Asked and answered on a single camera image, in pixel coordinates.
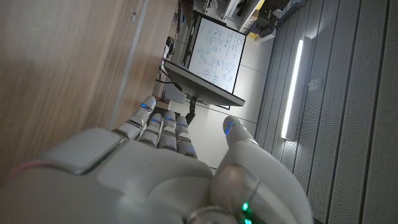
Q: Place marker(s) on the ceiling light strip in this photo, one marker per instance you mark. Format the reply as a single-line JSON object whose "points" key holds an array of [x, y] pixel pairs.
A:
{"points": [[292, 90]]}

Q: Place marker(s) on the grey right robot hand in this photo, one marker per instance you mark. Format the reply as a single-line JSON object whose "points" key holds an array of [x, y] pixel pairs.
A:
{"points": [[149, 186]]}

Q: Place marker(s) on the whiteboard with writing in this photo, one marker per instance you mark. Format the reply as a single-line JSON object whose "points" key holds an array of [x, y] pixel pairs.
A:
{"points": [[217, 49]]}

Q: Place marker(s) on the black computer monitor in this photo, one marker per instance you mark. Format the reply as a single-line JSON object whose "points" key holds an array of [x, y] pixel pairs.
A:
{"points": [[202, 88]]}

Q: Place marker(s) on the white shelf cabinet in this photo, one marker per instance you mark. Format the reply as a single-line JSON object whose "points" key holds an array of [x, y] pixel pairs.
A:
{"points": [[231, 9]]}

